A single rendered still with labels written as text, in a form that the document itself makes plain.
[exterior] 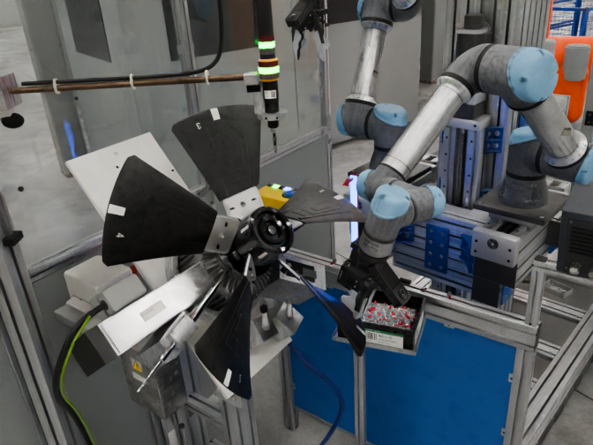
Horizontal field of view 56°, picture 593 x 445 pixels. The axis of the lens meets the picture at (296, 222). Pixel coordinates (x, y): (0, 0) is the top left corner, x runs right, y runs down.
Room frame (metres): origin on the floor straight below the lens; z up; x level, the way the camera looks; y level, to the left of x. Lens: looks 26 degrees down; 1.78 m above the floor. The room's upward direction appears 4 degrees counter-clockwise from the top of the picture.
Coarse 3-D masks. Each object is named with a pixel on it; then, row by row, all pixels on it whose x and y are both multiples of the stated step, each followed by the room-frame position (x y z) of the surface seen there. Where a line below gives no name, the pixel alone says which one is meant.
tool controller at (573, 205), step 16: (576, 192) 1.14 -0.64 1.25; (592, 192) 1.13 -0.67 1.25; (576, 208) 1.09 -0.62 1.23; (592, 208) 1.08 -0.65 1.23; (560, 224) 1.11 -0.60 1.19; (576, 224) 1.08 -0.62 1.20; (592, 224) 1.06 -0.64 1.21; (560, 240) 1.11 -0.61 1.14; (576, 240) 1.09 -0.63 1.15; (592, 240) 1.06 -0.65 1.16; (560, 256) 1.12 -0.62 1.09; (576, 256) 1.10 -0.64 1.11; (592, 256) 1.07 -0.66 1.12; (576, 272) 1.08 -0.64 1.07; (592, 272) 1.06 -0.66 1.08
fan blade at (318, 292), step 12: (300, 276) 1.09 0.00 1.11; (312, 288) 1.08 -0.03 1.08; (324, 300) 1.07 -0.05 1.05; (336, 300) 1.18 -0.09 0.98; (336, 312) 1.07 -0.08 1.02; (348, 312) 1.14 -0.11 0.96; (348, 324) 1.06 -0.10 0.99; (360, 324) 1.12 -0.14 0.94; (348, 336) 1.01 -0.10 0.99; (360, 336) 1.05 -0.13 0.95; (360, 348) 1.01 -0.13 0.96
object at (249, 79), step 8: (248, 72) 1.23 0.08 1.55; (248, 80) 1.21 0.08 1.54; (256, 80) 1.21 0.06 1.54; (248, 88) 1.20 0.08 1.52; (256, 88) 1.20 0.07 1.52; (256, 96) 1.21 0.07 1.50; (256, 104) 1.21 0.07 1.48; (256, 112) 1.21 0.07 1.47; (264, 112) 1.21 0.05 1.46; (280, 112) 1.21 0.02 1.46; (264, 120) 1.19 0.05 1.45; (272, 120) 1.19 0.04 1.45
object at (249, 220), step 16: (256, 208) 1.14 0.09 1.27; (272, 208) 1.15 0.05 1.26; (240, 224) 1.13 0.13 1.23; (256, 224) 1.11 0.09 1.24; (272, 224) 1.13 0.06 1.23; (288, 224) 1.15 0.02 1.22; (240, 240) 1.10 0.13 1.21; (256, 240) 1.07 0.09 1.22; (272, 240) 1.09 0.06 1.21; (288, 240) 1.12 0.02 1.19; (224, 256) 1.11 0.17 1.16; (240, 256) 1.12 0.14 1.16; (256, 256) 1.08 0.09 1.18; (272, 256) 1.07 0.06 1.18; (240, 272) 1.10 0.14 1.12; (256, 272) 1.12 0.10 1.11
